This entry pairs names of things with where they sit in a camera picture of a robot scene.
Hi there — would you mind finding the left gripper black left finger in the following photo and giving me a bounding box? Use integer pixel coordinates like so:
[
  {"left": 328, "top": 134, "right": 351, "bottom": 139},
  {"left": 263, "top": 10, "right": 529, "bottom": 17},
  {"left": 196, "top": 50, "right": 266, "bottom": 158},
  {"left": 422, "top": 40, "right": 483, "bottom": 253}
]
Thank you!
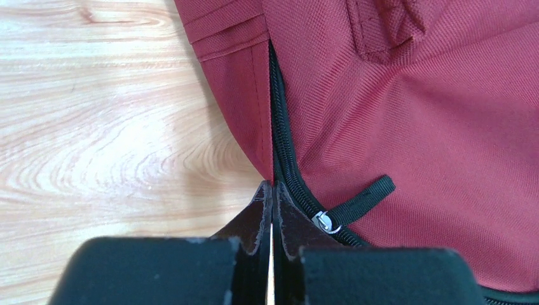
[{"left": 50, "top": 182, "right": 273, "bottom": 304}]

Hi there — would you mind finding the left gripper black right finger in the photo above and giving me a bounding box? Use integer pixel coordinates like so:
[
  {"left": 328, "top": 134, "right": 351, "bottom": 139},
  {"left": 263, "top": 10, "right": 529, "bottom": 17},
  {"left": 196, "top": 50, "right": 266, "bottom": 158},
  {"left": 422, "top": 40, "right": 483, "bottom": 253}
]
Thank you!
[{"left": 273, "top": 184, "right": 484, "bottom": 304}]

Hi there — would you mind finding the red student backpack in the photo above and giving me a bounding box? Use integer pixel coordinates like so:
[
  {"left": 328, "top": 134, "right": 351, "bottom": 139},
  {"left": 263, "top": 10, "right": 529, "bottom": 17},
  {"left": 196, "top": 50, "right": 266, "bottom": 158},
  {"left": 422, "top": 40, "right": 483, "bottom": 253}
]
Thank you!
[{"left": 176, "top": 1, "right": 538, "bottom": 304}]

